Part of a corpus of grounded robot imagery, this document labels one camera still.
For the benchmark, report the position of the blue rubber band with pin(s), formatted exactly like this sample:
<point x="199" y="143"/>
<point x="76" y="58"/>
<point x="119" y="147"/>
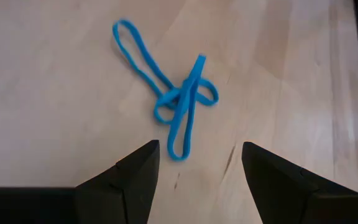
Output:
<point x="195" y="70"/>
<point x="122" y="21"/>
<point x="215" y="94"/>

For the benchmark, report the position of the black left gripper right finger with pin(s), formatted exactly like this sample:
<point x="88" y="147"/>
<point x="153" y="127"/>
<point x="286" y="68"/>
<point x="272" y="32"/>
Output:
<point x="278" y="193"/>

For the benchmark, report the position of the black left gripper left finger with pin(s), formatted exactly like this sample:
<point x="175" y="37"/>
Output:
<point x="126" y="196"/>

